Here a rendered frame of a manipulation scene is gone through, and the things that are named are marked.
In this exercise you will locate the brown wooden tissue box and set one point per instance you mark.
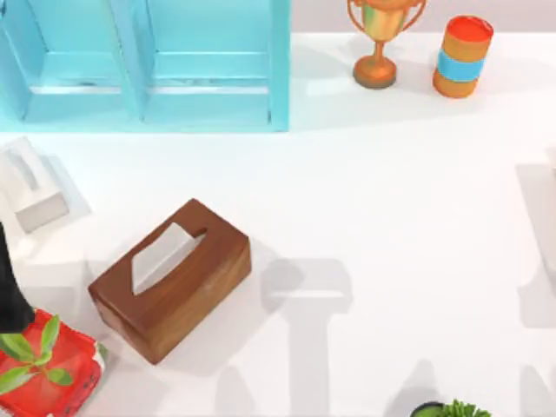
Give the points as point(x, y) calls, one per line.
point(174, 282)

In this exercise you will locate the light blue rack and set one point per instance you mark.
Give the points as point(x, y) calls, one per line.
point(208, 65)

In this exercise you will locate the golden trophy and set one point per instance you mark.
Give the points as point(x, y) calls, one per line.
point(377, 43)

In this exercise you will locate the orange can with blue band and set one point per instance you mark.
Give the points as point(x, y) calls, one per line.
point(461, 56)

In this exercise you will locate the white tissue box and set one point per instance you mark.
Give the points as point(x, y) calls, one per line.
point(32, 191)

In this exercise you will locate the green plant in dark pot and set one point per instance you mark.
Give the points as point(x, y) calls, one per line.
point(456, 410)

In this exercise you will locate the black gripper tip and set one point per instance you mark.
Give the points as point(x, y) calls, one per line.
point(11, 295)

